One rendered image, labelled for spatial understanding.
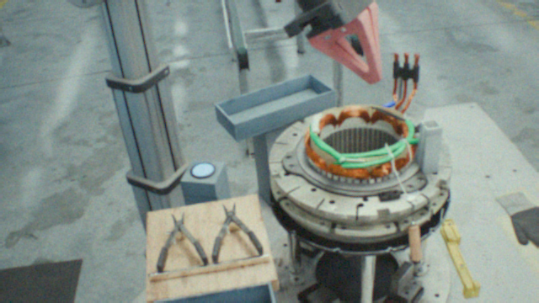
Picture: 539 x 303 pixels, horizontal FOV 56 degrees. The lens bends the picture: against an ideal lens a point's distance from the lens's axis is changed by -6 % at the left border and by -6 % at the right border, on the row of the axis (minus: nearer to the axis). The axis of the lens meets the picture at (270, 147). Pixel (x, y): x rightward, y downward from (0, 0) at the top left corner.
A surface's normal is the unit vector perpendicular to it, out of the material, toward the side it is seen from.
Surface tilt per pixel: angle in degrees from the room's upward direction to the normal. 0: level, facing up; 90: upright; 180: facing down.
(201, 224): 0
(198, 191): 90
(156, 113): 90
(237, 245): 0
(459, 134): 0
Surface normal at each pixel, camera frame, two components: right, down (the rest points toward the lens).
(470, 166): -0.08, -0.83
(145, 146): -0.49, 0.52
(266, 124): 0.47, 0.47
